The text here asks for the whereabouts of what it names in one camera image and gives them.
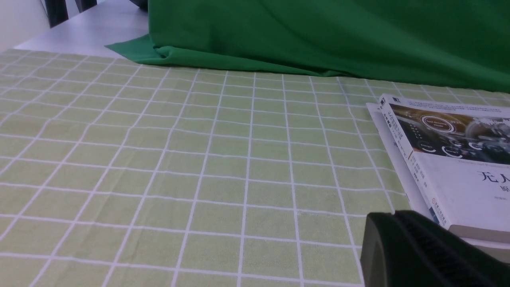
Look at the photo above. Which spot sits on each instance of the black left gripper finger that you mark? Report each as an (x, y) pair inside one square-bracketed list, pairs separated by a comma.
[(406, 249)]

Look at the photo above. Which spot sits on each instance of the green checkered tablecloth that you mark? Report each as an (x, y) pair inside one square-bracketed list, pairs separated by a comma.
[(116, 174)]

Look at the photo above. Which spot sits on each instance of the white bottom book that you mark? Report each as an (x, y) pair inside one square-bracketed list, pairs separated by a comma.
[(499, 251)]

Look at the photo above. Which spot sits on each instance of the dark chair legs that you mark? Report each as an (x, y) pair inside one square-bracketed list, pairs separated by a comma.
[(58, 11)]

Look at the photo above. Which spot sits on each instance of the green backdrop cloth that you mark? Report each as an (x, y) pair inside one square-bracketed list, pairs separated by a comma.
[(454, 43)]

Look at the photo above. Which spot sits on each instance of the white autonomous driving book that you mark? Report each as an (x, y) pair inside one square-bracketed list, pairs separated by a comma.
[(459, 158)]

